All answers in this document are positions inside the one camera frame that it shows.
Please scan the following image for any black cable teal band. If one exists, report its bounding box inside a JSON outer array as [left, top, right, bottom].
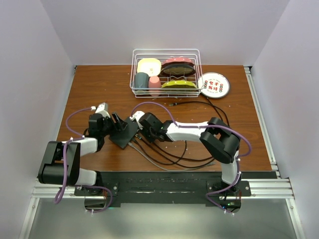
[[131, 97, 230, 172]]

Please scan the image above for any grey-blue mug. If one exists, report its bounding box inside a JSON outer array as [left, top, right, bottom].
[[134, 72, 150, 91]]

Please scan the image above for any black round ethernet cable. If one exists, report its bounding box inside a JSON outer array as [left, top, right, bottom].
[[133, 138, 187, 166]]

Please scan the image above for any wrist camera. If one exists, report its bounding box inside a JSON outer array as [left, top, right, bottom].
[[129, 111, 145, 130], [95, 103, 110, 118]]

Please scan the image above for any white round printed plate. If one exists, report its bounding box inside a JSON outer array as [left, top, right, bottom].
[[197, 72, 230, 99]]

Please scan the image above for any aluminium front rail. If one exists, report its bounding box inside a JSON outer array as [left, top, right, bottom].
[[31, 179, 295, 199]]

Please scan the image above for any cream square bowl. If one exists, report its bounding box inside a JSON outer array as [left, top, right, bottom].
[[137, 58, 161, 77]]

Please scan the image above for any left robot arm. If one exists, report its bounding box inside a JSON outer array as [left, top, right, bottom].
[[37, 113, 130, 204]]

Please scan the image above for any grey ethernet cable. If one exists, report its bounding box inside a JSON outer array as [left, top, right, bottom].
[[129, 143, 216, 172]]

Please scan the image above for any pink cup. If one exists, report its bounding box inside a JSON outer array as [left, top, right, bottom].
[[148, 76, 161, 97]]

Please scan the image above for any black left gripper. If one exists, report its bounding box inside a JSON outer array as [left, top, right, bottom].
[[100, 112, 127, 136]]

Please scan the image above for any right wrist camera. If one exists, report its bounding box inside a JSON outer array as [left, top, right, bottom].
[[129, 111, 145, 130]]

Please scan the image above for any black network switch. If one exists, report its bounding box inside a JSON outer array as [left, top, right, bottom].
[[109, 117, 139, 149]]

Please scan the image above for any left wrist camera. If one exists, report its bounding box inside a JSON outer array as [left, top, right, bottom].
[[95, 103, 110, 118]]

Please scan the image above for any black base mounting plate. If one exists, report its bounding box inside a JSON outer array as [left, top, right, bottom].
[[43, 170, 279, 209]]

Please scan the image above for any red dotted plate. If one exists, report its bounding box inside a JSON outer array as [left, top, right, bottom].
[[161, 56, 194, 67]]

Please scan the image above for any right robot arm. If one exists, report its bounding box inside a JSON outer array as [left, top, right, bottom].
[[135, 112, 240, 196]]

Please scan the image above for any white wire dish rack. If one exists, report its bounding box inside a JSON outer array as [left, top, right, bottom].
[[130, 49, 204, 98]]

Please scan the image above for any yellow-green dotted plate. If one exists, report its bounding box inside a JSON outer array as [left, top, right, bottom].
[[161, 80, 196, 89]]

